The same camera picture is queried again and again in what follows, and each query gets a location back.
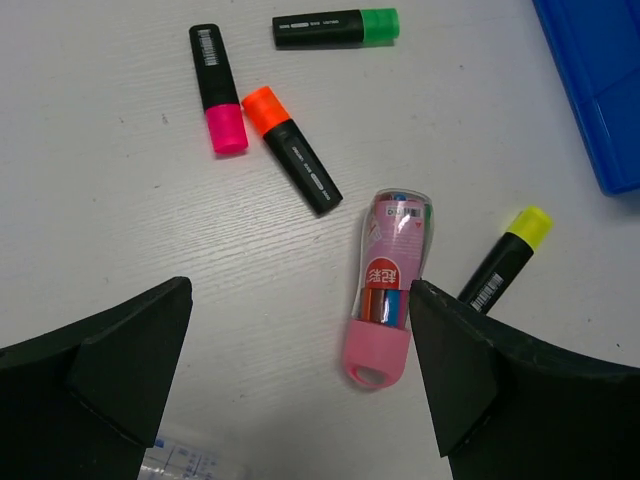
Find pink cap black highlighter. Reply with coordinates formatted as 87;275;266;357
189;24;248;156

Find yellow cap black highlighter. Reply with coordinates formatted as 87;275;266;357
457;206;553;314

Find green cap black highlighter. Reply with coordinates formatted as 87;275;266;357
272;8;400;48

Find orange cap black highlighter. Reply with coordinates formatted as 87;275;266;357
241;86;343;216

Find pink crayon tube case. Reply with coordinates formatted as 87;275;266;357
341;189;434;390

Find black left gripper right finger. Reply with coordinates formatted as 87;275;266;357
410;280;639;479

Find clear spray bottle blue cap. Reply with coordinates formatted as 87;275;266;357
137;424;254;480

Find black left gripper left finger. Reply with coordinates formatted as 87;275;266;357
1;277;193;479

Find blue plastic compartment bin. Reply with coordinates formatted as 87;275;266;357
533;0;639;196

